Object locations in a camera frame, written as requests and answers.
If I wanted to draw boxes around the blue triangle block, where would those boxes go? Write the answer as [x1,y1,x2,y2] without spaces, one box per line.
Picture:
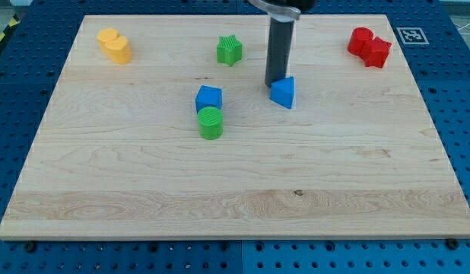
[269,77,295,109]

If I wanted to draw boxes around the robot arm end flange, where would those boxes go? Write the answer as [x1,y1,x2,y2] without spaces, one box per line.
[248,0,318,21]

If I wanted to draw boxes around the green cylinder block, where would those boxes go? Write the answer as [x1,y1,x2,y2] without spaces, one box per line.
[198,107,224,140]

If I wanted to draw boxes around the blue cube block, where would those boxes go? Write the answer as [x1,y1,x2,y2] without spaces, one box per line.
[195,85,223,113]

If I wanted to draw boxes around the wooden board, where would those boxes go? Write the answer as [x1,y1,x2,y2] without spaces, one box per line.
[0,14,470,241]

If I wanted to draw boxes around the green star block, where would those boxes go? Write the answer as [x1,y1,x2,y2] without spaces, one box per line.
[217,35,243,66]

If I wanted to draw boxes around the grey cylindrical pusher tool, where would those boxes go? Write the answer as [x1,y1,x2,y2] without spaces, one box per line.
[265,18,294,87]

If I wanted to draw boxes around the yellow heart block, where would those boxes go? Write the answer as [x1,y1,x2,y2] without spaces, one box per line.
[105,36,132,64]

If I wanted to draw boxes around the red cylinder block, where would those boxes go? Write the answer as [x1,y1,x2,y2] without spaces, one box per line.
[348,27,373,56]

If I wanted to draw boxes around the red star block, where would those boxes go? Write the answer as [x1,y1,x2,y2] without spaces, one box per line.
[360,37,392,69]

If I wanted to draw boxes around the yellow hexagon block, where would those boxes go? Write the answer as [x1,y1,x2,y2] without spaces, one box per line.
[97,27,120,54]

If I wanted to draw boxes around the fiducial marker tag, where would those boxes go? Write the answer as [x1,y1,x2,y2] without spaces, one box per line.
[396,27,429,45]

